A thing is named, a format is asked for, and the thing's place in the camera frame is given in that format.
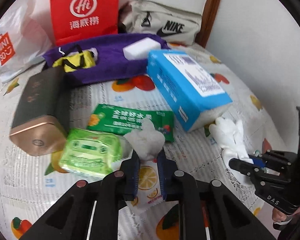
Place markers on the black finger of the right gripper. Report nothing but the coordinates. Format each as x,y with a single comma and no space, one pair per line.
246,167

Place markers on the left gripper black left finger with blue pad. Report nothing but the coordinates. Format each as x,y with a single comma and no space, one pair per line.
110,195

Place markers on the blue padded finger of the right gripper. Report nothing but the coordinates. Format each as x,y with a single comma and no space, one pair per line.
257,161

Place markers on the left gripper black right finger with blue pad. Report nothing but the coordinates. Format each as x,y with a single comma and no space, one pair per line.
188,215

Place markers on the white glove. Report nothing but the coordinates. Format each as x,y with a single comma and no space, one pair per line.
229,137

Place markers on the white tissue ball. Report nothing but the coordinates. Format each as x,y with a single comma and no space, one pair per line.
147,142

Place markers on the yellow black mesh pouch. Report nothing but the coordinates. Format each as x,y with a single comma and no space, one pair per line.
82,60

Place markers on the person right hand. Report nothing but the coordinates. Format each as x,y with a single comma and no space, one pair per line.
278,216

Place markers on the lemon print sachet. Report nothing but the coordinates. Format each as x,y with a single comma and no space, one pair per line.
149,192

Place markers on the green wet wipes pack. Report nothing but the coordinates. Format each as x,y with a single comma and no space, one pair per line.
90,153

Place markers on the green snack packet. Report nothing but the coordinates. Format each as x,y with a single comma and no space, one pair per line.
120,120

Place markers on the blue tissue box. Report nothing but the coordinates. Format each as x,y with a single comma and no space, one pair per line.
193,95

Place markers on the dark green gold tin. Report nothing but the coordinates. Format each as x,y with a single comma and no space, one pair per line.
42,119

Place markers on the purple towel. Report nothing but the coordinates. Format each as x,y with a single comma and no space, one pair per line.
111,63

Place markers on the white sponge block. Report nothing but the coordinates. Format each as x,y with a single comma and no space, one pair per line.
139,50

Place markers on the grey Nike waist bag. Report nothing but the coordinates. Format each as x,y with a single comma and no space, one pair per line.
172,25

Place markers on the white Miniso plastic bag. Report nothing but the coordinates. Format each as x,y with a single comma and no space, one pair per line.
23,41

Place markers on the red Haidilao paper bag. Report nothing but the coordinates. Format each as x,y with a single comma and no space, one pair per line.
75,20

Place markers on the brown wooden door frame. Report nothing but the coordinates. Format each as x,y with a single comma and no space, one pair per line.
208,19

